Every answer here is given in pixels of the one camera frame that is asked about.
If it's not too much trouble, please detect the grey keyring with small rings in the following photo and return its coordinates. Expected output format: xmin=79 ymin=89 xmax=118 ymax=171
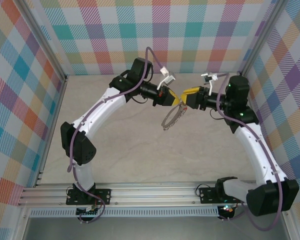
xmin=161 ymin=102 xmax=188 ymax=131

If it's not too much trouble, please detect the grey metal shelf panel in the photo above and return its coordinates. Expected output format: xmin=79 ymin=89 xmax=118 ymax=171
xmin=22 ymin=216 xmax=291 ymax=240

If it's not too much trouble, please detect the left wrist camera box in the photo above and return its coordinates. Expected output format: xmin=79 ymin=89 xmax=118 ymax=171
xmin=156 ymin=66 xmax=177 ymax=91

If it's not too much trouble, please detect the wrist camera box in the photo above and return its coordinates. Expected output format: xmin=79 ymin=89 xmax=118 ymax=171
xmin=201 ymin=72 xmax=219 ymax=96
xmin=156 ymin=66 xmax=177 ymax=91

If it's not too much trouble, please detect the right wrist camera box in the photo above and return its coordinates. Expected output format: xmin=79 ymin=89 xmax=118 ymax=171
xmin=201 ymin=72 xmax=219 ymax=96

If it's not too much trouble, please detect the aluminium frame post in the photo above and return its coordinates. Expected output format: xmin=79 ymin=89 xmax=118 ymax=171
xmin=239 ymin=0 xmax=290 ymax=80
xmin=16 ymin=0 xmax=69 ymax=83

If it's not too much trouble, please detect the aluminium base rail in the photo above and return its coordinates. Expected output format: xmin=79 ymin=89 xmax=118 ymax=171
xmin=17 ymin=181 xmax=293 ymax=207

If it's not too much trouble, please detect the white slotted cable duct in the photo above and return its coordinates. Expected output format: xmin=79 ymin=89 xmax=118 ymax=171
xmin=29 ymin=206 xmax=220 ymax=218

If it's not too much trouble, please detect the aluminium frame leg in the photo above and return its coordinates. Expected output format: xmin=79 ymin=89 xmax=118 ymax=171
xmin=279 ymin=203 xmax=300 ymax=240
xmin=13 ymin=207 xmax=32 ymax=240

